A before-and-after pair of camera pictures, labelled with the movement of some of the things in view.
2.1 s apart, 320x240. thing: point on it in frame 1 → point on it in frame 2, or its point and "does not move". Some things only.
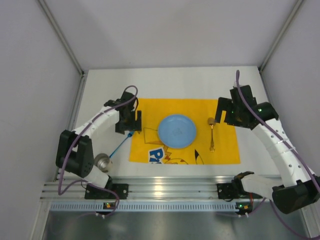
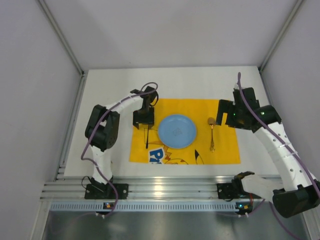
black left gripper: (128, 125) → (143, 120)
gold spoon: (212, 121) does not move
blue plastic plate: (177, 131) does not move
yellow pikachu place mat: (214, 142) does not move
